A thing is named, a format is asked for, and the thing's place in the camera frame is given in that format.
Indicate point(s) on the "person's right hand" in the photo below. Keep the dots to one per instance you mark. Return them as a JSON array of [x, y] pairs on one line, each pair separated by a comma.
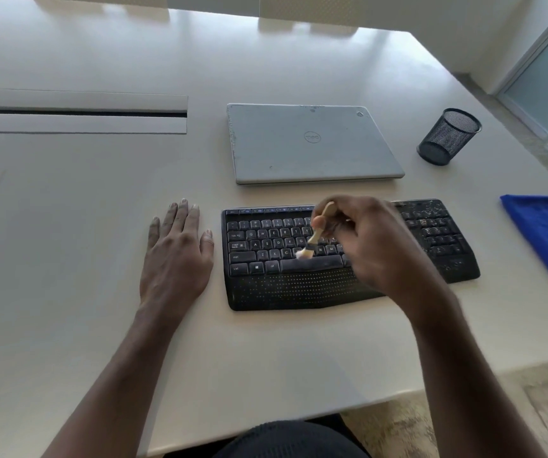
[[379, 252]]

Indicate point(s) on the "person's left hand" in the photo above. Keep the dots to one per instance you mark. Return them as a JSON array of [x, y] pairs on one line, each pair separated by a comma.
[[176, 267]]

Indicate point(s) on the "small wooden brush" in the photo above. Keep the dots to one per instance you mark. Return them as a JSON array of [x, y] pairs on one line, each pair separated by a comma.
[[327, 208]]

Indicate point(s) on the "black keyboard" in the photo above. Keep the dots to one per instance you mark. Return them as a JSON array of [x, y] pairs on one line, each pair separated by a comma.
[[279, 286]]

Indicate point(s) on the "person's left forearm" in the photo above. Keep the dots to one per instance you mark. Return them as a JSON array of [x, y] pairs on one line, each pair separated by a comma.
[[107, 386]]

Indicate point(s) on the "person's right forearm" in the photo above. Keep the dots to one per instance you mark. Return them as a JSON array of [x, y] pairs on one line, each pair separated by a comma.
[[484, 391]]

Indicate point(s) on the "person's black clothing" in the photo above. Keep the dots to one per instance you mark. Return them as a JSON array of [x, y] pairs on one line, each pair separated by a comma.
[[288, 441]]

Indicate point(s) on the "silver laptop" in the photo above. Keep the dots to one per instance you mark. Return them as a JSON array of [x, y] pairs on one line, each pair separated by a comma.
[[298, 147]]

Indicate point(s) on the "black mesh pen holder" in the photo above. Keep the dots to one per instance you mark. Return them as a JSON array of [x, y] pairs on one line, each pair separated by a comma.
[[448, 138]]

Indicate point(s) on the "frosted glass door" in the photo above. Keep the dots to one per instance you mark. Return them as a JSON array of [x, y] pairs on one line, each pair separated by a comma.
[[541, 76]]

